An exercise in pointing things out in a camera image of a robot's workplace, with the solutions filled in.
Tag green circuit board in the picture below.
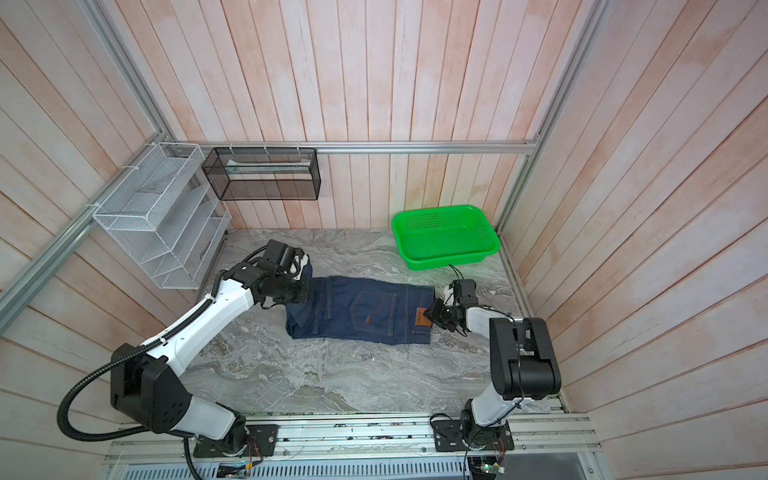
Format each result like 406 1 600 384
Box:
467 457 506 480

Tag white mesh tiered shelf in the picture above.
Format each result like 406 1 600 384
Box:
93 143 231 290

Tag horizontal aluminium wall rail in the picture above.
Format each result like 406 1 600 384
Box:
177 140 538 155

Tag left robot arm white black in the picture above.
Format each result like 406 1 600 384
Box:
110 240 312 456

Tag dark blue denim trousers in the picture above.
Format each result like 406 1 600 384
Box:
286 276 435 345

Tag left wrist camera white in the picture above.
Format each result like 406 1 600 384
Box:
290 249 310 279

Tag black corrugated cable conduit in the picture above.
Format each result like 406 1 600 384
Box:
56 296 217 480

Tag left aluminium corner post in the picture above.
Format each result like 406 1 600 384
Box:
78 0 175 141

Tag aluminium corner post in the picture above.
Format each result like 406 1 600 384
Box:
494 0 616 232
78 0 175 141

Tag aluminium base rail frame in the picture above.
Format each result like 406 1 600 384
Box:
101 412 604 480

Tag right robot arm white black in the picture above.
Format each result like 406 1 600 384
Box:
424 279 562 452

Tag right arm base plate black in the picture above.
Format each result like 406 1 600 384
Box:
430 416 515 452

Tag left aluminium wall rail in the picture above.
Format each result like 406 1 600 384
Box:
1 131 169 333

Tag right aluminium corner post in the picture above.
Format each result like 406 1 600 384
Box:
494 0 616 232

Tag black mesh wall basket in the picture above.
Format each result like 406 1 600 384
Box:
202 146 322 201

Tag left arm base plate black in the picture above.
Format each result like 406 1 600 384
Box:
193 423 279 458

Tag green plastic basket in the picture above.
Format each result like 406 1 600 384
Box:
391 205 501 271

